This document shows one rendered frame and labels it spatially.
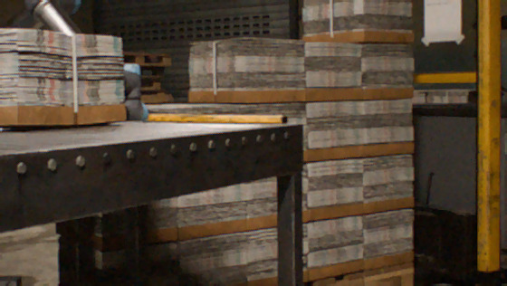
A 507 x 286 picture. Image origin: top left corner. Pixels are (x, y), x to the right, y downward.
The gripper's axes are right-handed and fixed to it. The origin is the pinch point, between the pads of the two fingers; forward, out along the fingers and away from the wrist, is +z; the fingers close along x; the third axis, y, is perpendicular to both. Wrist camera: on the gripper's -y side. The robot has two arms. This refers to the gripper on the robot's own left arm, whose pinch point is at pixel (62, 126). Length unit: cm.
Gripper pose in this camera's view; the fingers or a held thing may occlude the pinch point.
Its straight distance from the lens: 228.8
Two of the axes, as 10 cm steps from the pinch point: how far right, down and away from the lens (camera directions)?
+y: -0.5, -10.0, -0.3
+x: 8.4, -0.2, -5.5
